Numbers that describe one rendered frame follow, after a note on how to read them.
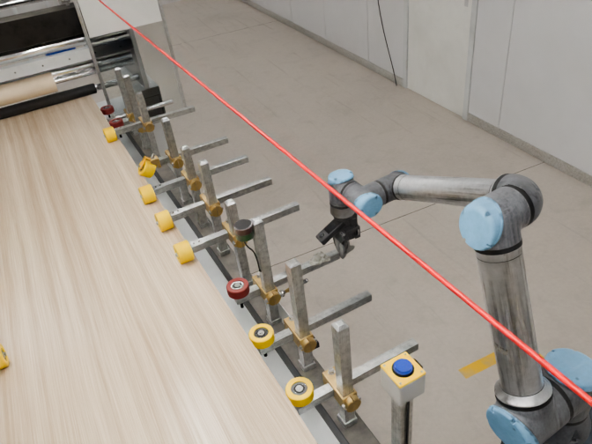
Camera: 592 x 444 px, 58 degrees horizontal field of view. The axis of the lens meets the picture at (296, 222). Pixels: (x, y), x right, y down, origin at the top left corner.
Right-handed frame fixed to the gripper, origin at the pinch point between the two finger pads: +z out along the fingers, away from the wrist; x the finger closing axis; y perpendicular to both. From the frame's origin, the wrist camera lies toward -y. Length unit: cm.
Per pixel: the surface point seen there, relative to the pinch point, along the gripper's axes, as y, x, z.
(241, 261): -33.7, 19.2, -1.1
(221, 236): -38.3, 23.4, -12.9
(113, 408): -93, -26, -7
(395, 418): -35, -80, -23
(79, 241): -87, 63, -8
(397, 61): 244, 283, 59
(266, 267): -32.9, -5.8, -15.3
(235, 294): -45.0, -3.4, -7.1
